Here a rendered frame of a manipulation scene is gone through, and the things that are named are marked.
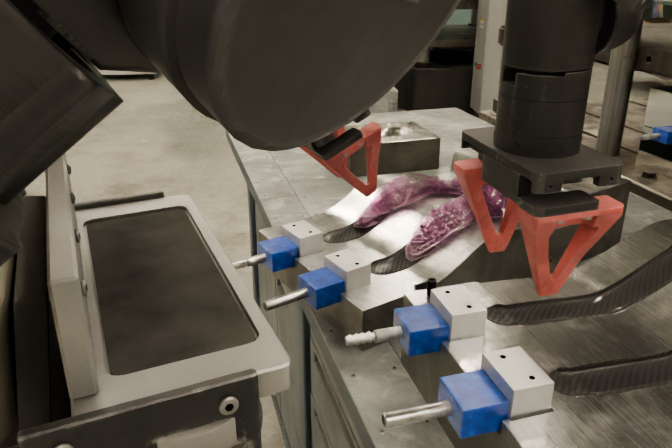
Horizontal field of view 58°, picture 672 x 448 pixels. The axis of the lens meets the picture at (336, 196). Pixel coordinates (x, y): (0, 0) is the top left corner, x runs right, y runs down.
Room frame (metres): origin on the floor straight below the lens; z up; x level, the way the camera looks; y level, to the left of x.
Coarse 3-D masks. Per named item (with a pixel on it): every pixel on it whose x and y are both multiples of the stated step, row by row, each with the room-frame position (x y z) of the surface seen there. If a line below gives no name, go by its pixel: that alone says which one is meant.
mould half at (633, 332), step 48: (624, 240) 0.64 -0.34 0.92; (480, 288) 0.57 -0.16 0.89; (528, 288) 0.58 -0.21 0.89; (576, 288) 0.59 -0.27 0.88; (480, 336) 0.48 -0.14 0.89; (528, 336) 0.48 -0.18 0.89; (576, 336) 0.49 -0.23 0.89; (624, 336) 0.49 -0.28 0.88; (432, 384) 0.49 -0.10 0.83; (528, 432) 0.36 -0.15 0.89; (576, 432) 0.36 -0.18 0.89; (624, 432) 0.36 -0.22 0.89
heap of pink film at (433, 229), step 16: (400, 176) 0.87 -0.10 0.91; (416, 176) 0.86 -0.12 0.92; (384, 192) 0.84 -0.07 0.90; (400, 192) 0.82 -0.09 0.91; (416, 192) 0.82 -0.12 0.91; (432, 192) 0.83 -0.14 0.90; (448, 192) 0.86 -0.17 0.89; (496, 192) 0.85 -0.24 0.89; (368, 208) 0.82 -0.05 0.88; (384, 208) 0.81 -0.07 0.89; (432, 208) 0.75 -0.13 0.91; (448, 208) 0.75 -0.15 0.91; (464, 208) 0.74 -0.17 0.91; (496, 208) 0.77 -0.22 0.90; (368, 224) 0.80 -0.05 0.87; (432, 224) 0.73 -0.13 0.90; (448, 224) 0.72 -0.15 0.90; (464, 224) 0.72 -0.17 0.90; (416, 240) 0.72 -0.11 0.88; (432, 240) 0.71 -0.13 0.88; (416, 256) 0.70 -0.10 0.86
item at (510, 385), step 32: (512, 352) 0.42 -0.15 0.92; (448, 384) 0.40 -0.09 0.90; (480, 384) 0.40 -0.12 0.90; (512, 384) 0.38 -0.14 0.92; (544, 384) 0.38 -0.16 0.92; (384, 416) 0.37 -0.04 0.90; (416, 416) 0.37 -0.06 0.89; (448, 416) 0.39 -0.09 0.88; (480, 416) 0.37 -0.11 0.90; (512, 416) 0.37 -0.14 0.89
